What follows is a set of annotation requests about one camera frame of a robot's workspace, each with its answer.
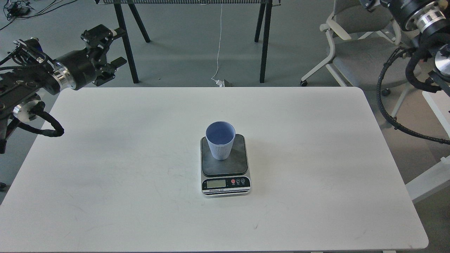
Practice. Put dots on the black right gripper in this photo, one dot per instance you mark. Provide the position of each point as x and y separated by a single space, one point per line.
401 10

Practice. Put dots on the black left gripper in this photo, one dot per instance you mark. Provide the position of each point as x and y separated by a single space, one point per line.
80 67

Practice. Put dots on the blue ribbed plastic cup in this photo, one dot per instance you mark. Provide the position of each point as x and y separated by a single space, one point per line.
220 138

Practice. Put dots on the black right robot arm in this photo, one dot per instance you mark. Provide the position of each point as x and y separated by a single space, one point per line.
435 48

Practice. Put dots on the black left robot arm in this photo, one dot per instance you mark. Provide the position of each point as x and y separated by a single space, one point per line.
20 104

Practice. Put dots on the digital kitchen scale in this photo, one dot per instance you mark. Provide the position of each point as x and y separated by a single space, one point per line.
229 177

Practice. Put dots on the white power adapter on floor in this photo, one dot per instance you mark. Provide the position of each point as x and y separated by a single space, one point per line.
223 83

